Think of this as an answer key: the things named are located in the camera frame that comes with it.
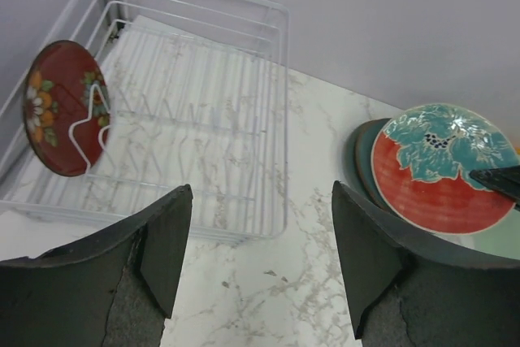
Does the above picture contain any green folder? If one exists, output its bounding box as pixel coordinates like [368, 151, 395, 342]
[456, 210, 520, 260]

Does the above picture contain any white wire dish rack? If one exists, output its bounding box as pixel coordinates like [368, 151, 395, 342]
[1, 0, 289, 243]

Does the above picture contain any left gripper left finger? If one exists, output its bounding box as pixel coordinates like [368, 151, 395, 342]
[1, 185, 193, 346]

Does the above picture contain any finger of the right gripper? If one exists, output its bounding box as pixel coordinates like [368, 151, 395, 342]
[470, 165, 520, 203]

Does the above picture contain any blue floral plate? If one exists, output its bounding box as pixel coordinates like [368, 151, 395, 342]
[354, 118, 395, 215]

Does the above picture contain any pink rimmed teal plate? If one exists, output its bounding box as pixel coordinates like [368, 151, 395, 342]
[370, 103, 519, 235]

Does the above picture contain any dark red patterned plate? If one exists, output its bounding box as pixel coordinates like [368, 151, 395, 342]
[22, 40, 111, 177]

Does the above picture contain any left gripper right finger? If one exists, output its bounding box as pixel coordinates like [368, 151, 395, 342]
[331, 182, 519, 346]

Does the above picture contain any grey plate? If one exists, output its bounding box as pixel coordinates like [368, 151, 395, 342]
[342, 121, 373, 198]

